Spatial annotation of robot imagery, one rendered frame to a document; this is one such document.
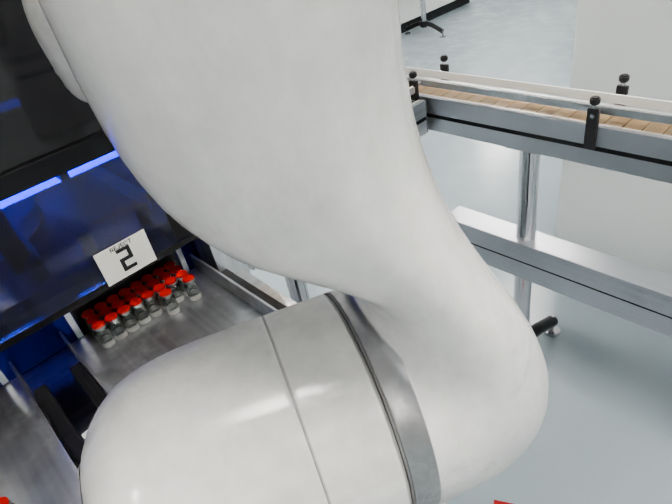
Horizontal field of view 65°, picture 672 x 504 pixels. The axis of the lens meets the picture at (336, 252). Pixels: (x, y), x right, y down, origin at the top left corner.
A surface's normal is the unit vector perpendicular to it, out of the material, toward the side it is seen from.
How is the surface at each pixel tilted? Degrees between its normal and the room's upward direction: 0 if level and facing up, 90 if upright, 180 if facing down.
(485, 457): 88
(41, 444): 0
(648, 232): 90
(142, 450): 25
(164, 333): 0
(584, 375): 0
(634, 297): 90
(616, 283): 90
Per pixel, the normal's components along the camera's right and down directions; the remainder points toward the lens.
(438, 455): 0.29, 0.25
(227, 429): 0.01, -0.42
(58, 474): -0.16, -0.80
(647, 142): -0.71, 0.50
